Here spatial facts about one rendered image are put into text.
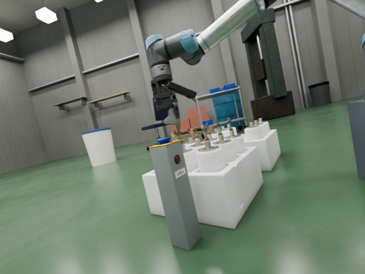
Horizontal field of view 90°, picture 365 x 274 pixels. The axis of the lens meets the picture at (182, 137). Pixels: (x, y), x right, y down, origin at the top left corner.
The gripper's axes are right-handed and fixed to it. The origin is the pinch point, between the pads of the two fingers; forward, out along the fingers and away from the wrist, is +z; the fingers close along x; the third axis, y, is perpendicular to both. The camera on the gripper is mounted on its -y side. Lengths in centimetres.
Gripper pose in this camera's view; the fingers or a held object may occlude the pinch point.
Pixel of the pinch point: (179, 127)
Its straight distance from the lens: 73.0
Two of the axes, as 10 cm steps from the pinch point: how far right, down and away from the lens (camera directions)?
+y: -9.6, 2.3, -1.6
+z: 2.2, 9.7, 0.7
